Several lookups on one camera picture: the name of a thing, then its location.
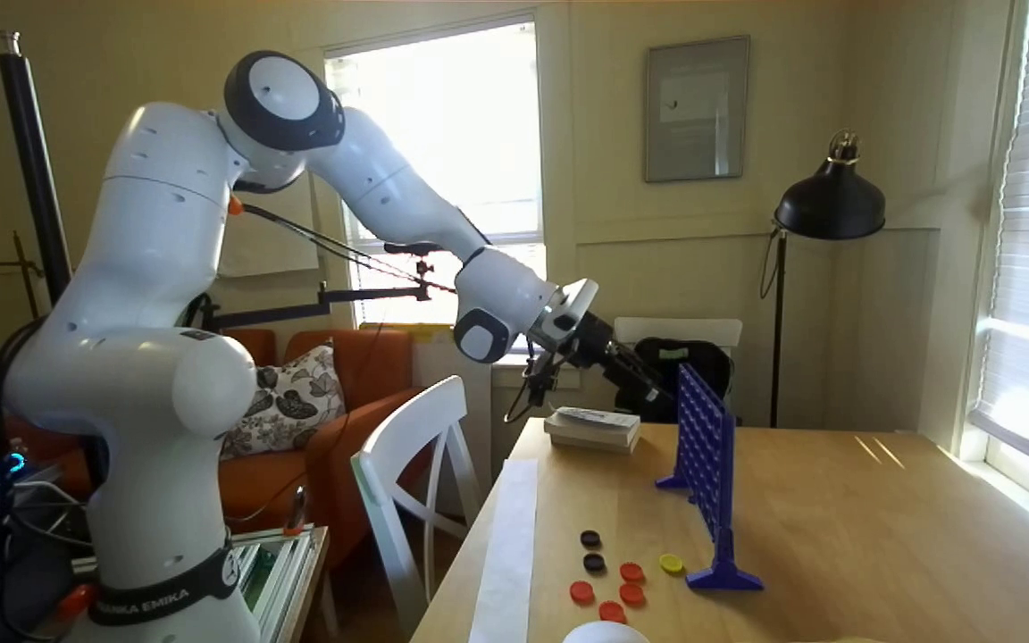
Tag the black upright pole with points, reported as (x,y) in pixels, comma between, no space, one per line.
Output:
(38,181)

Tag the red game disc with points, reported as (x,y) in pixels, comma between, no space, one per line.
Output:
(634,593)
(582,591)
(630,572)
(613,610)

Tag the orange sofa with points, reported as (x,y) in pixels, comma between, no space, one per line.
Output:
(336,466)

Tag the grey wall panel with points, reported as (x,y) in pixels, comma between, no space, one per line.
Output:
(694,109)

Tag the pale yellowish box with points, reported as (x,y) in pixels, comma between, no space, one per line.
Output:
(592,428)

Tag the white wooden chair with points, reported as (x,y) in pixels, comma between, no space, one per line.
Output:
(400,440)

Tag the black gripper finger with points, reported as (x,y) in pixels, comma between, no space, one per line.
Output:
(630,382)
(642,362)

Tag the black camera stand bar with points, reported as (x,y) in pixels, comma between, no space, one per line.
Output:
(301,309)

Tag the bright bare window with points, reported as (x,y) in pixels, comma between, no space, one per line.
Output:
(465,142)

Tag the blue perforated game grid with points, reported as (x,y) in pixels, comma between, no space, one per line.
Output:
(724,579)

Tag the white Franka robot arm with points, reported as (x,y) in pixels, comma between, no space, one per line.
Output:
(158,237)

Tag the long white paper strip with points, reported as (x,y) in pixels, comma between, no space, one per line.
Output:
(505,557)

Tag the patterned cushion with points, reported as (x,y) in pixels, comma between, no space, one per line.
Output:
(286,397)

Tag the black game disc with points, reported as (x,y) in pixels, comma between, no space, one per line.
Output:
(592,538)
(594,562)

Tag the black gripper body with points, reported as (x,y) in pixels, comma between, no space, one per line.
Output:
(594,340)

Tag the metal frame rack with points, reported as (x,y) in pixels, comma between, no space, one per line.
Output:
(284,564)

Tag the white paper cup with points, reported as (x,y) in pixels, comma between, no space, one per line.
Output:
(605,632)

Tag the yellow game disc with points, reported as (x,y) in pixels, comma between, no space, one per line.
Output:
(673,564)

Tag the black floor lamp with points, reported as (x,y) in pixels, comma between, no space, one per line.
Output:
(830,200)

